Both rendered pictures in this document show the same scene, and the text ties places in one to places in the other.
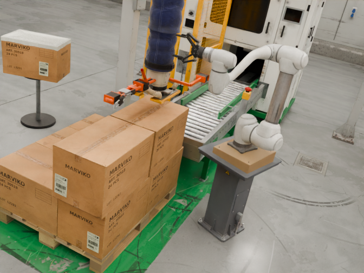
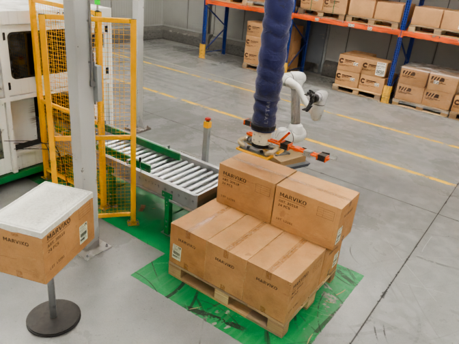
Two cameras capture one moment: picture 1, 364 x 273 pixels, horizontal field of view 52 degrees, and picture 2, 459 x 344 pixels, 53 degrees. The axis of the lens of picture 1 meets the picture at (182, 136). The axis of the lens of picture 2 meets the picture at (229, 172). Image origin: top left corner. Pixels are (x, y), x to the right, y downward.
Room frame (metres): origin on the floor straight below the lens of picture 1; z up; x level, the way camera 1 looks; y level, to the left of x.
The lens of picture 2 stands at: (2.18, 4.08, 2.65)
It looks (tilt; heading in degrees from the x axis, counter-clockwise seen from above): 25 degrees down; 283
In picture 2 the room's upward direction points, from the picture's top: 6 degrees clockwise
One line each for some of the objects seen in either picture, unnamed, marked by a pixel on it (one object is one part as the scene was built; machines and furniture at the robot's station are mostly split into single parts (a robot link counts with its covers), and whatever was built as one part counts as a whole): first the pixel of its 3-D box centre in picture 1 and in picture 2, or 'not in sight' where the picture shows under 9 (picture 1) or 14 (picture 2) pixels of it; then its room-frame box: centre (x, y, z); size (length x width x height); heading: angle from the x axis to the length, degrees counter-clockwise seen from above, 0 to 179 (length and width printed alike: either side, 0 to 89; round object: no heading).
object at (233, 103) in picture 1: (243, 97); (132, 136); (4.49, -0.67, 0.60); 1.60 x 0.10 x 0.09; 159
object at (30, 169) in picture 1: (97, 173); (257, 245); (2.63, 0.64, 0.34); 1.20 x 1.00 x 0.40; 159
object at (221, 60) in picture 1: (223, 60); (321, 97); (2.33, -0.17, 1.56); 0.16 x 0.11 x 0.13; 70
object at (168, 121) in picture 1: (149, 132); (255, 185); (2.77, 0.27, 0.74); 0.60 x 0.40 x 0.40; 160
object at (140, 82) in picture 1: (141, 84); (285, 145); (2.53, 0.36, 1.23); 0.10 x 0.08 x 0.06; 70
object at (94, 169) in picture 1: (105, 163); (314, 208); (2.19, 0.49, 0.74); 0.60 x 0.40 x 0.40; 160
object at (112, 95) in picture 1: (112, 97); (322, 157); (2.21, 0.48, 1.23); 0.08 x 0.07 x 0.05; 160
